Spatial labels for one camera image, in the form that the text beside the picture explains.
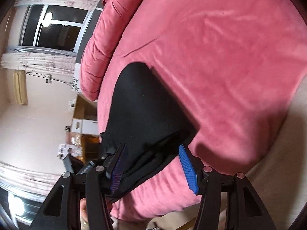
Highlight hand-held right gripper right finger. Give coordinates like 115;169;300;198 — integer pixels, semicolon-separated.
178;144;277;230

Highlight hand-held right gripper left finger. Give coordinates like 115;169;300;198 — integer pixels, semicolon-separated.
29;143;127;230

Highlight black pants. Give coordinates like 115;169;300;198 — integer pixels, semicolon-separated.
99;62;201;198

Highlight printed white carton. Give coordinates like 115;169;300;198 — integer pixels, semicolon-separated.
58;144;72;161

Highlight wooden side table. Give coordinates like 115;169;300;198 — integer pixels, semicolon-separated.
72;134;101;164

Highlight wooden cabinet with white doors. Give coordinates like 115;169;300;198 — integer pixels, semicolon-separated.
71;95;99;135

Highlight window with lamp reflection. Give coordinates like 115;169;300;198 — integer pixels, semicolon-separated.
0;189;45;230

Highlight pink bed blanket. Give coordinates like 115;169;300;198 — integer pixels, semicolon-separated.
97;0;307;222

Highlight pink duvet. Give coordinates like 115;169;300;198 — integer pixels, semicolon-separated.
79;0;154;101

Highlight dark window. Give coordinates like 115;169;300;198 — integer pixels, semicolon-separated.
19;3;94;53

